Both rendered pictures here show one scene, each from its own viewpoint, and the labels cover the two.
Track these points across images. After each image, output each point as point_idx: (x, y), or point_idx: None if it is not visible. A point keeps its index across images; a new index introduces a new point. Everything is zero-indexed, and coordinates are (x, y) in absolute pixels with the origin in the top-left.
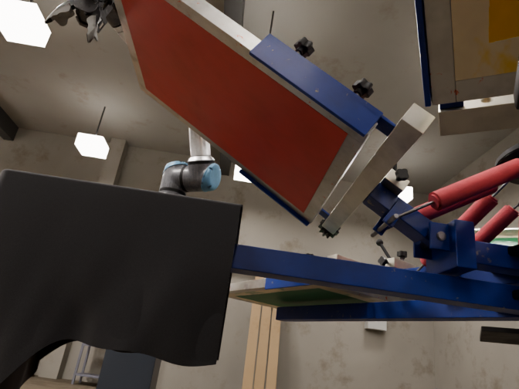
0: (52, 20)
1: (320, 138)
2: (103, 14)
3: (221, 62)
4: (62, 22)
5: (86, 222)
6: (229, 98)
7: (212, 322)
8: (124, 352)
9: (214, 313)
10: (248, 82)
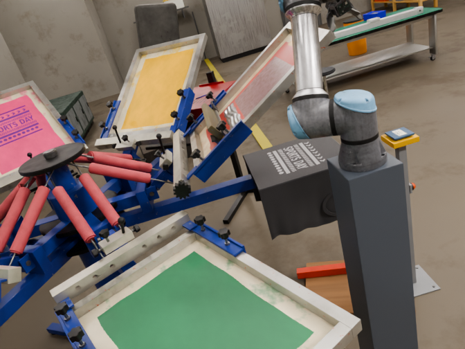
0: (358, 17)
1: (206, 131)
2: (331, 7)
3: (245, 88)
4: (358, 12)
5: None
6: (245, 97)
7: (256, 190)
8: (319, 226)
9: (255, 188)
10: (234, 100)
